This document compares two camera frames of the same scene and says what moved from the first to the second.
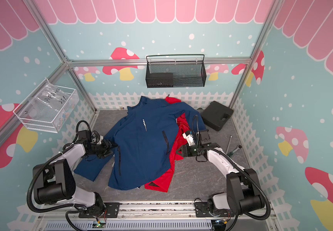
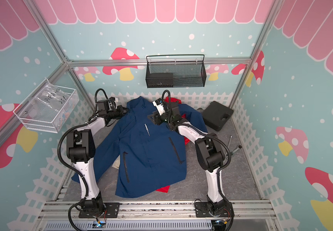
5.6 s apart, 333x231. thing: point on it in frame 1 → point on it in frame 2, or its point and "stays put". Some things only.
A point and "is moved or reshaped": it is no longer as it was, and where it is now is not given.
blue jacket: [144, 140] is moved or reshaped
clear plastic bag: [52, 105] stays put
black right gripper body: [191, 151] → [164, 119]
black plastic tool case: [216, 115] stays put
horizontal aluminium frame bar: [106, 62] stays put
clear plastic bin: [49, 109] stays put
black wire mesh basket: [175, 70] stays put
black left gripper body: [100, 149] → [116, 112]
